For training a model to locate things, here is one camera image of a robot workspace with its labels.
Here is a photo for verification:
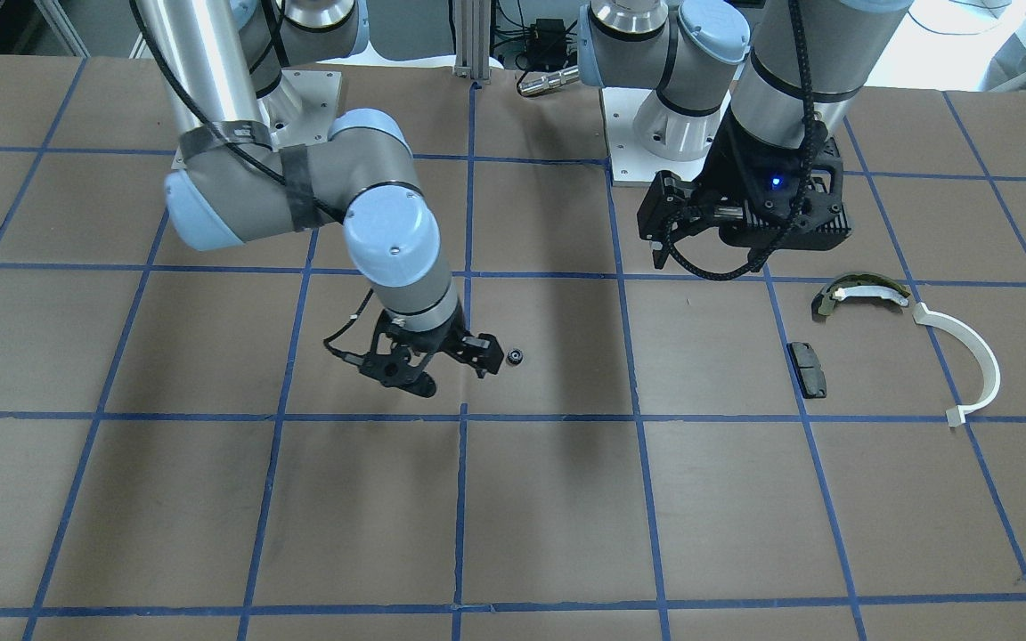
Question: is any white curved plastic part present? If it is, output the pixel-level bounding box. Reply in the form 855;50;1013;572
912;303;1002;427

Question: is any silver metal cylinder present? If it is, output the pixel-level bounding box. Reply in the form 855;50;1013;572
517;65;581;98

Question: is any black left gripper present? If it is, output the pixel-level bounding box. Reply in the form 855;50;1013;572
639;115;852;271

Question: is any black brake pad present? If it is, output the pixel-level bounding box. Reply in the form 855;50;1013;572
786;340;827;399

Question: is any black corrugated cable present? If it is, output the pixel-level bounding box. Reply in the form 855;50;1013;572
666;0;826;282

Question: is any aluminium frame post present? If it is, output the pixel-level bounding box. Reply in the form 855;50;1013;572
451;1;494;85

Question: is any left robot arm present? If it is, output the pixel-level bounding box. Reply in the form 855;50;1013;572
578;1;911;281

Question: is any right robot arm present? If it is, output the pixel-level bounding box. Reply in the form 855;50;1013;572
130;1;505;398

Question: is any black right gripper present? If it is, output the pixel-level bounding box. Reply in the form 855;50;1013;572
342;313;505;398

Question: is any green curved brake shoe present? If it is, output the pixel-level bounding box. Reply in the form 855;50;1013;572
811;272;912;318

